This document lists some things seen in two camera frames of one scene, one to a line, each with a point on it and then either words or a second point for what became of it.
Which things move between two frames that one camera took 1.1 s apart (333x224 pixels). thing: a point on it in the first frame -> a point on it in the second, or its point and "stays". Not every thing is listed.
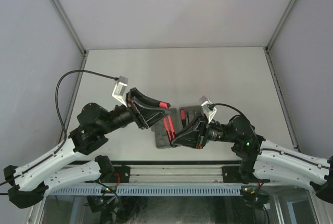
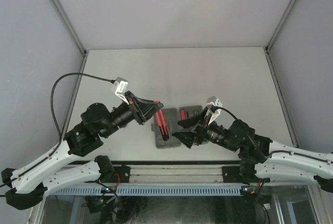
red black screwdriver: x=183 y=116 stays
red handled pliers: x=191 y=115 stays
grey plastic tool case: x=163 y=140 stays
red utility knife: x=169 y=127 -> x=162 y=124
